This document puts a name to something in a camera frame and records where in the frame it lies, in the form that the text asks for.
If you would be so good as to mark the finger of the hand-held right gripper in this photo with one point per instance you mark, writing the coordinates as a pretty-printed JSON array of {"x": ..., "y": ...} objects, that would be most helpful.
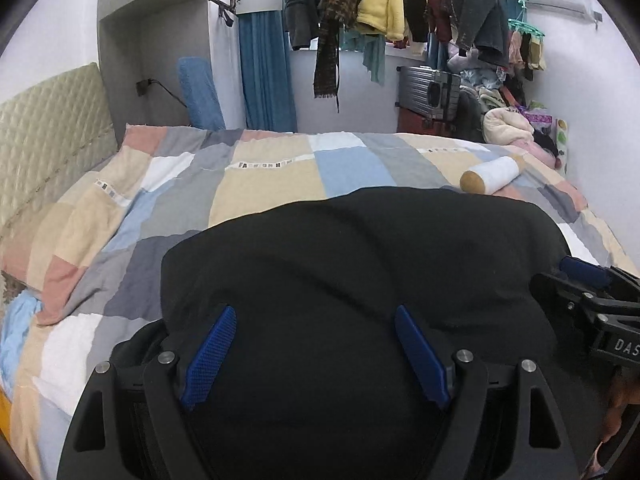
[
  {"x": 585, "y": 270},
  {"x": 555, "y": 290}
]

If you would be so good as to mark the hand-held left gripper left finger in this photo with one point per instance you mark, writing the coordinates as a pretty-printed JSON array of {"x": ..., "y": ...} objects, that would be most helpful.
[{"x": 210, "y": 355}]

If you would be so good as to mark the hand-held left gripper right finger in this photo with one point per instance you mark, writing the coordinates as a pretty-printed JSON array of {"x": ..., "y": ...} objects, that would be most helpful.
[{"x": 425, "y": 360}]

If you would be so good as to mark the black puffer jacket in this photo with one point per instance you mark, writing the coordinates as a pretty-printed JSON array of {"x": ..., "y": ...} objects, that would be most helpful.
[{"x": 350, "y": 260}]

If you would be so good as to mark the pile of clothes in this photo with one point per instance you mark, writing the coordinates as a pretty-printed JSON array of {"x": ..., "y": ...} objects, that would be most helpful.
[{"x": 495, "y": 90}]

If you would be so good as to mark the person's right hand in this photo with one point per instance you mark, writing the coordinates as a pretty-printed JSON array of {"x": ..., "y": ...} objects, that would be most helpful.
[{"x": 617, "y": 410}]

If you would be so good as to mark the dotted printed cloth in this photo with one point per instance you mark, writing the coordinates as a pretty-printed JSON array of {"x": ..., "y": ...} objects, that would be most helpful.
[{"x": 561, "y": 145}]

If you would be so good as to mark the white roll with wooden end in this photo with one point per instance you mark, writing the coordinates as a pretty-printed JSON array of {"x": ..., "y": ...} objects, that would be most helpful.
[{"x": 492, "y": 175}]

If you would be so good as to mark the cream plush cloth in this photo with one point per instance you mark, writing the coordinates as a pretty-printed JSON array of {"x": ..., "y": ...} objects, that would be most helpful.
[{"x": 507, "y": 127}]

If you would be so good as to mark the patchwork quilt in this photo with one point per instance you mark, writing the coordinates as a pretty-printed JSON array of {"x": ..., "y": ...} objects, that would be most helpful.
[{"x": 265, "y": 185}]

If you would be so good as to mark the light blue cloth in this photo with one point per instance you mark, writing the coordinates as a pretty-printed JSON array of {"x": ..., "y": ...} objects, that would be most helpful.
[{"x": 17, "y": 340}]

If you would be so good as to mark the yellow pillow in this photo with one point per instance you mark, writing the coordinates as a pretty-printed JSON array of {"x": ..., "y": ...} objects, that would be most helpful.
[{"x": 4, "y": 412}]

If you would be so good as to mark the red suitcase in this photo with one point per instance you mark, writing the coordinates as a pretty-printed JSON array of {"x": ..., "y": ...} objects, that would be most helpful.
[{"x": 415, "y": 125}]

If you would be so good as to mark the green sock drying hanger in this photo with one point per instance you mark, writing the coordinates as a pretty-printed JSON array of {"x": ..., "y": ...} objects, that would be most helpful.
[{"x": 527, "y": 50}]

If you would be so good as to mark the silver suitcase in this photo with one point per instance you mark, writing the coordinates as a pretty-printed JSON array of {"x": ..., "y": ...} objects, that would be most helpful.
[{"x": 425, "y": 90}]

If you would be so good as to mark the grey denim jacket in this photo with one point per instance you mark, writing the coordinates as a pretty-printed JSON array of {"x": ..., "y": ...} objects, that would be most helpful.
[{"x": 480, "y": 15}]

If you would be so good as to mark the cream quilted headboard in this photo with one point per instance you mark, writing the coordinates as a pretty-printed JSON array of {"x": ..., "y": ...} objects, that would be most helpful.
[{"x": 50, "y": 130}]

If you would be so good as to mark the blue curtain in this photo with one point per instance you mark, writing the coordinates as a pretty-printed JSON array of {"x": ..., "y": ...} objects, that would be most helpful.
[{"x": 265, "y": 75}]

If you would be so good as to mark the teal hanging scarf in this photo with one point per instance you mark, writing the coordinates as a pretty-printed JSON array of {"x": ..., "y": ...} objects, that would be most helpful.
[{"x": 374, "y": 60}]

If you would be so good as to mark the maroon hanging garment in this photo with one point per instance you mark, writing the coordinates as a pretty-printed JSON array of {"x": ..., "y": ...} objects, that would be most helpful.
[{"x": 440, "y": 15}]

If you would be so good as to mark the black hanging garment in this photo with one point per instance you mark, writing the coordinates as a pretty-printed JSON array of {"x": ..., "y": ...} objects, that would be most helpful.
[{"x": 415, "y": 5}]

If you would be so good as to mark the yellow fleece jacket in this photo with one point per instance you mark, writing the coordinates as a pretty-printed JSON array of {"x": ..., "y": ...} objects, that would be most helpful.
[{"x": 382, "y": 5}]

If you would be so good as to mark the brown plaid scarf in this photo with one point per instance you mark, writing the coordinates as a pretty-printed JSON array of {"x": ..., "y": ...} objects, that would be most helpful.
[{"x": 332, "y": 25}]

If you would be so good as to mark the black hanging coat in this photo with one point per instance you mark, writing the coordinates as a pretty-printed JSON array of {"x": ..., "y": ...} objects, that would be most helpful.
[{"x": 300, "y": 10}]

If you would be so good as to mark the black wall plug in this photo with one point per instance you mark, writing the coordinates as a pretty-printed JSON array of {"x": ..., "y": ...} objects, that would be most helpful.
[{"x": 143, "y": 87}]

